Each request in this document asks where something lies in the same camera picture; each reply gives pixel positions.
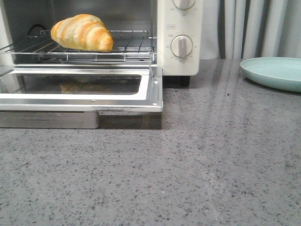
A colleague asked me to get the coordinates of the golden croissant bread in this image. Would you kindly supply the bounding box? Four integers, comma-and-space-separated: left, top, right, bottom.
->
50, 14, 113, 52

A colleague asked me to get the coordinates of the glass oven door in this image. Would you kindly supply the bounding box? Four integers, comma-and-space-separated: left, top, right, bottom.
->
0, 64, 163, 129

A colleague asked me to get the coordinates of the right black oven foot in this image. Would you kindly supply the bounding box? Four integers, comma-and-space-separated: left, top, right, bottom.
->
180, 76, 190, 87

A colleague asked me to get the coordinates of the white Toshiba toaster oven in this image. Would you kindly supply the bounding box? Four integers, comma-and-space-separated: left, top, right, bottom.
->
0, 0, 204, 78

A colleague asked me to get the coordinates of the lower white timer knob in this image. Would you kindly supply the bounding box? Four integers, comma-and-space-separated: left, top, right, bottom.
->
171, 35, 192, 58

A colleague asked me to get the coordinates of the upper white temperature knob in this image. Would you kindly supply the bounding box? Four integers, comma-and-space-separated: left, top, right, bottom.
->
173, 0, 195, 10

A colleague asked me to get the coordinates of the grey curtain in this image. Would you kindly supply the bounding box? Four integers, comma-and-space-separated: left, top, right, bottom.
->
200, 0, 301, 59

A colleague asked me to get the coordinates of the light green plate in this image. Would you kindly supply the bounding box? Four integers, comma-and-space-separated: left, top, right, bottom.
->
240, 57, 301, 92

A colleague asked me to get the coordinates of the metal wire oven rack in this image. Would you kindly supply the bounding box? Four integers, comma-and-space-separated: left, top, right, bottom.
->
0, 30, 156, 65

